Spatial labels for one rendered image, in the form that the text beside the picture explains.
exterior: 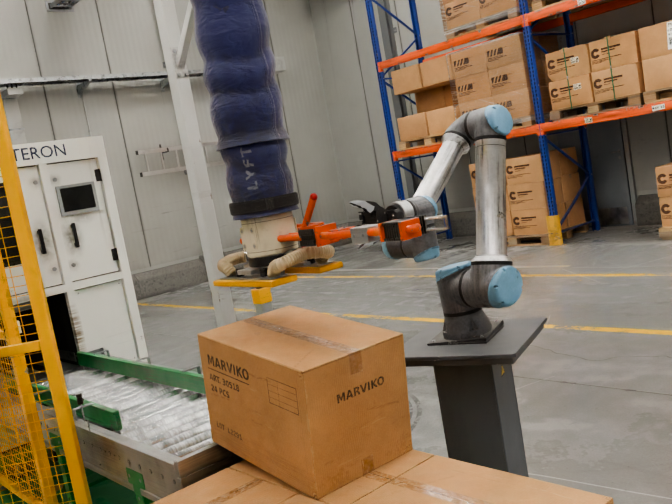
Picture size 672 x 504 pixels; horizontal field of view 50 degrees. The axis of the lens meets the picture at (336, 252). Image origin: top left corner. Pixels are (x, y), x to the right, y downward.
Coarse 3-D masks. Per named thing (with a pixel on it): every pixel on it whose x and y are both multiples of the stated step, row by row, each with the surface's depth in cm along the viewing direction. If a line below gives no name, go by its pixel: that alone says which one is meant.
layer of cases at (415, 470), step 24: (408, 456) 231; (432, 456) 229; (216, 480) 239; (240, 480) 236; (264, 480) 233; (360, 480) 220; (384, 480) 217; (408, 480) 214; (432, 480) 211; (456, 480) 209; (480, 480) 206; (504, 480) 203; (528, 480) 201
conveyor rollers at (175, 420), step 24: (48, 384) 424; (72, 384) 415; (96, 384) 405; (120, 384) 396; (144, 384) 386; (120, 408) 348; (144, 408) 338; (168, 408) 335; (192, 408) 324; (120, 432) 310; (144, 432) 308; (168, 432) 297; (192, 432) 293
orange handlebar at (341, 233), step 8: (312, 224) 254; (320, 224) 256; (416, 224) 188; (296, 232) 230; (328, 232) 211; (336, 232) 208; (344, 232) 205; (368, 232) 198; (376, 232) 195; (384, 232) 193; (408, 232) 187; (240, 240) 247; (280, 240) 229; (288, 240) 226; (296, 240) 223
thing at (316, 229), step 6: (300, 228) 219; (306, 228) 221; (312, 228) 222; (318, 228) 214; (324, 228) 215; (330, 228) 217; (336, 228) 218; (300, 234) 218; (306, 234) 215; (312, 234) 213; (318, 234) 214; (300, 240) 220; (306, 240) 216; (312, 240) 214; (318, 240) 214; (324, 240) 215; (336, 240) 218; (306, 246) 217; (318, 246) 214
